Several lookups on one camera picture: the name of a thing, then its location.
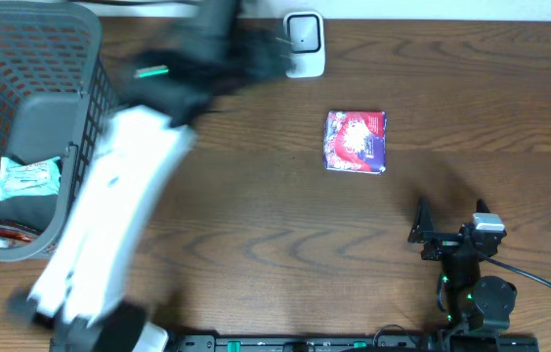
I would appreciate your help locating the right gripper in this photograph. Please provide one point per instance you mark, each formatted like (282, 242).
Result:
(422, 233)

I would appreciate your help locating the purple red snack pack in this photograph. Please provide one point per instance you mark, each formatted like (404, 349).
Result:
(354, 141)

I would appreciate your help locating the green wipes packet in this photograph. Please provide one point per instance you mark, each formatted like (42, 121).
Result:
(37, 179)

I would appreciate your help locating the orange snack bar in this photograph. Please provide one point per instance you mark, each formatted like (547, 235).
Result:
(13, 234)

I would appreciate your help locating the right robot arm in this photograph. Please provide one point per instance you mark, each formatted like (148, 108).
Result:
(475, 304)

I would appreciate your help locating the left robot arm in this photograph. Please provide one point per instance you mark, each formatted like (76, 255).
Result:
(80, 294)

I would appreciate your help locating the white barcode scanner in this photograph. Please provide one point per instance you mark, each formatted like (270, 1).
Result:
(305, 31)

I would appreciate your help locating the grey plastic basket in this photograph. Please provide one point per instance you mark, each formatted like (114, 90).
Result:
(54, 97)

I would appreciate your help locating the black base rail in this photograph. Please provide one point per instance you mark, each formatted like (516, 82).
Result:
(387, 341)

